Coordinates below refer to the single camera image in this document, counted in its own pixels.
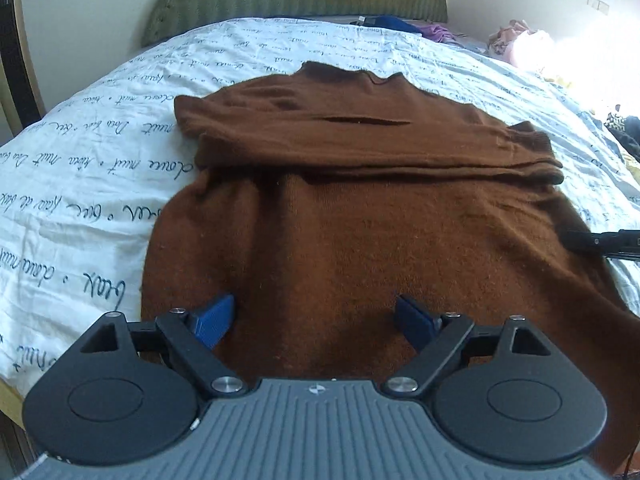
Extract brown knit sweater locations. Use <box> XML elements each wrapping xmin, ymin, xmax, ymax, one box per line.
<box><xmin>141</xmin><ymin>61</ymin><xmax>640</xmax><ymax>480</ymax></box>

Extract blue cloth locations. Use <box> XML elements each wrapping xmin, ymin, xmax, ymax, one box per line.
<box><xmin>372</xmin><ymin>15</ymin><xmax>422</xmax><ymax>34</ymax></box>

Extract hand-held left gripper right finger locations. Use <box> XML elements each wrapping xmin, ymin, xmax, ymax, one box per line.
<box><xmin>382</xmin><ymin>294</ymin><xmax>552</xmax><ymax>399</ymax></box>

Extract dark patterned cloth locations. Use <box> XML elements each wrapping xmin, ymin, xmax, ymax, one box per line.
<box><xmin>604</xmin><ymin>114</ymin><xmax>640</xmax><ymax>166</ymax></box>

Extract purple cloth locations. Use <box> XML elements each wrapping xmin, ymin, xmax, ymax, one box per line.
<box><xmin>420</xmin><ymin>23</ymin><xmax>459</xmax><ymax>44</ymax></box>

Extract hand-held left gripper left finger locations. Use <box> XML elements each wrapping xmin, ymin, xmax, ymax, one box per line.
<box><xmin>79</xmin><ymin>293</ymin><xmax>249</xmax><ymax>399</ymax></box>

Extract pink cloth pile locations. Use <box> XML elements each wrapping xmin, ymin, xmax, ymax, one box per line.
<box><xmin>487</xmin><ymin>19</ymin><xmax>557</xmax><ymax>69</ymax></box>

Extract white script-printed bedsheet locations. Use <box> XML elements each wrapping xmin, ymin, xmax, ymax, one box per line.
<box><xmin>0</xmin><ymin>16</ymin><xmax>640</xmax><ymax>396</ymax></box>

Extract gold tower fan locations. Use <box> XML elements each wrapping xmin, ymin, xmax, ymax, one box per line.
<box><xmin>0</xmin><ymin>0</ymin><xmax>47</xmax><ymax>137</ymax></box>

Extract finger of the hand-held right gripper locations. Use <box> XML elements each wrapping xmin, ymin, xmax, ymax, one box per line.
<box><xmin>562</xmin><ymin>228</ymin><xmax>640</xmax><ymax>261</ymax></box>

